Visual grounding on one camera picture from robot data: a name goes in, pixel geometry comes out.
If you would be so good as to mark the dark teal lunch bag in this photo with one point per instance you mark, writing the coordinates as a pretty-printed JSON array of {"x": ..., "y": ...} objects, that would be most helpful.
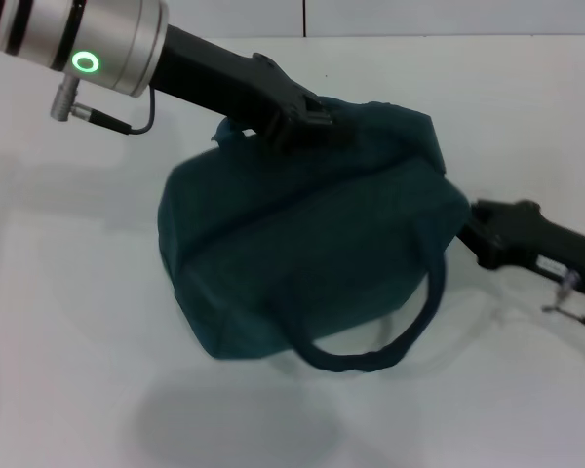
[{"x": 297, "y": 244}]

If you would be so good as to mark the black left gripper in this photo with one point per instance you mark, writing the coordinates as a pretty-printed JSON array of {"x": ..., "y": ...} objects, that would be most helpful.
[{"x": 234, "y": 83}]

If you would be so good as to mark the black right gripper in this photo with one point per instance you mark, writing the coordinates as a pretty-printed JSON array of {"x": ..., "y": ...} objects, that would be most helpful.
[{"x": 531, "y": 244}]

